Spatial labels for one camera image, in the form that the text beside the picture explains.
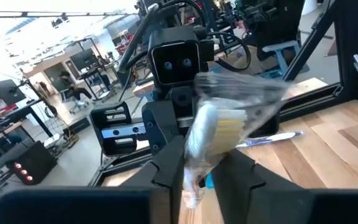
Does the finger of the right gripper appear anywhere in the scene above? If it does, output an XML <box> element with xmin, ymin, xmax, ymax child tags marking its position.
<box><xmin>141</xmin><ymin>101</ymin><xmax>180</xmax><ymax>155</ymax></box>

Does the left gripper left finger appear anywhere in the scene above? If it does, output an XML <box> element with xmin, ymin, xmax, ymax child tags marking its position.
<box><xmin>0</xmin><ymin>135</ymin><xmax>186</xmax><ymax>224</ymax></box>

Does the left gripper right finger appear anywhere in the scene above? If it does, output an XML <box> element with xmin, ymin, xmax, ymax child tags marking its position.
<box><xmin>211</xmin><ymin>149</ymin><xmax>358</xmax><ymax>224</ymax></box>

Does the purple toothbrush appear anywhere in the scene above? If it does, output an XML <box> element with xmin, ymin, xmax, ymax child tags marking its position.
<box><xmin>234</xmin><ymin>129</ymin><xmax>305</xmax><ymax>149</ymax></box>

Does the yellow orange toothbrush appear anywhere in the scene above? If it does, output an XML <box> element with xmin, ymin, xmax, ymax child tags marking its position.
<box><xmin>181</xmin><ymin>70</ymin><xmax>291</xmax><ymax>210</ymax></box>

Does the black monitor on arm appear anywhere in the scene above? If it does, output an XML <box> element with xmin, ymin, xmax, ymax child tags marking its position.
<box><xmin>0</xmin><ymin>78</ymin><xmax>27</xmax><ymax>107</ymax></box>

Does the office chair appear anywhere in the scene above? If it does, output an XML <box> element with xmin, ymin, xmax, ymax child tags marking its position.
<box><xmin>60</xmin><ymin>88</ymin><xmax>90</xmax><ymax>115</ymax></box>

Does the person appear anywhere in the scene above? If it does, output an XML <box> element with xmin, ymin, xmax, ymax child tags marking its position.
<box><xmin>58</xmin><ymin>70</ymin><xmax>93</xmax><ymax>101</ymax></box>

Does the large black screen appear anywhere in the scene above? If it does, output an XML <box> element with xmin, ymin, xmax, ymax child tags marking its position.
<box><xmin>69</xmin><ymin>48</ymin><xmax>99</xmax><ymax>73</ymax></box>

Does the black computer tower with lights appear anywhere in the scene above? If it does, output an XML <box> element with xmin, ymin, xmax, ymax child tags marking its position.
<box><xmin>6</xmin><ymin>141</ymin><xmax>58</xmax><ymax>187</ymax></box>

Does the blue metal stand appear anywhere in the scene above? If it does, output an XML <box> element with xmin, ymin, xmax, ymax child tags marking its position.
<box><xmin>258</xmin><ymin>39</ymin><xmax>311</xmax><ymax>81</ymax></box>

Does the black background robot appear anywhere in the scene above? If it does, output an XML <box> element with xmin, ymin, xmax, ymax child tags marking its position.
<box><xmin>237</xmin><ymin>0</ymin><xmax>306</xmax><ymax>62</ymax></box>

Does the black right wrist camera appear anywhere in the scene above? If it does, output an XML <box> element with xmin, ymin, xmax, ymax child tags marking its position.
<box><xmin>147</xmin><ymin>26</ymin><xmax>214</xmax><ymax>88</ymax></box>

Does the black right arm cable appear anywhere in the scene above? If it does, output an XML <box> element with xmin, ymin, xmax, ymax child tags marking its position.
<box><xmin>118</xmin><ymin>2</ymin><xmax>167</xmax><ymax>74</ymax></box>

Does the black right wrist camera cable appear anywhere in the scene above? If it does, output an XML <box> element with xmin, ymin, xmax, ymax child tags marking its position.
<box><xmin>208</xmin><ymin>30</ymin><xmax>252</xmax><ymax>72</ymax></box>

